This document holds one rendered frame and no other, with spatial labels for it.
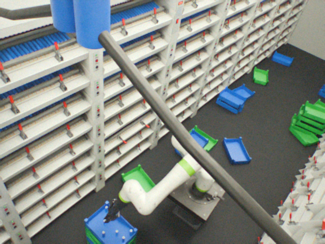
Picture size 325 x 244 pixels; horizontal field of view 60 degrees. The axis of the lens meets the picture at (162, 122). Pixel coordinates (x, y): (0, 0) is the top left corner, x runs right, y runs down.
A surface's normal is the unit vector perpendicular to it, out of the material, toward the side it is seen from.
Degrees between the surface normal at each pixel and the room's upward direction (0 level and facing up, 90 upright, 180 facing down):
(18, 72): 18
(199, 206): 2
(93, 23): 90
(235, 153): 0
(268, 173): 0
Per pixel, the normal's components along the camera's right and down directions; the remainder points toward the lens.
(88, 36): -0.07, 0.70
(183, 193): 0.15, -0.72
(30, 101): 0.36, -0.50
